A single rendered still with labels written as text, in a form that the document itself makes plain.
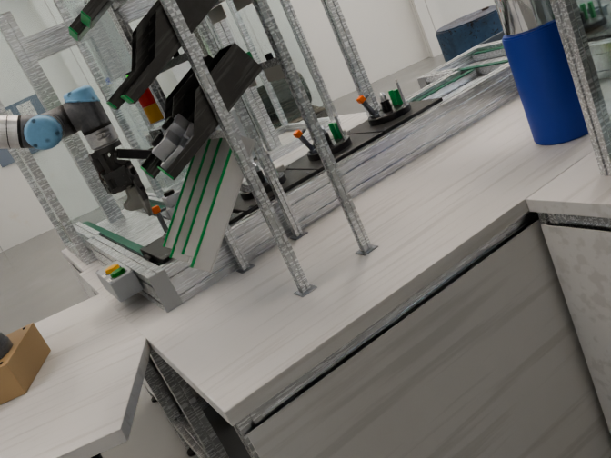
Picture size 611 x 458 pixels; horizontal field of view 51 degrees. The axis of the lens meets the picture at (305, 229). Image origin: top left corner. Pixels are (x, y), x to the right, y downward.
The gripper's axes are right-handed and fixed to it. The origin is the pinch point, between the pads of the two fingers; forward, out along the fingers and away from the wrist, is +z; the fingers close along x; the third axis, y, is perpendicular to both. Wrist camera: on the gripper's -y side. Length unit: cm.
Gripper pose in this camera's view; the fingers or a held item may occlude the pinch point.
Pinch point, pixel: (150, 210)
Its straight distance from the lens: 176.0
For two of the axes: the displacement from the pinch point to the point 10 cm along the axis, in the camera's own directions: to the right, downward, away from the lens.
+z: 4.0, 8.7, 3.0
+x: 4.7, 0.9, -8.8
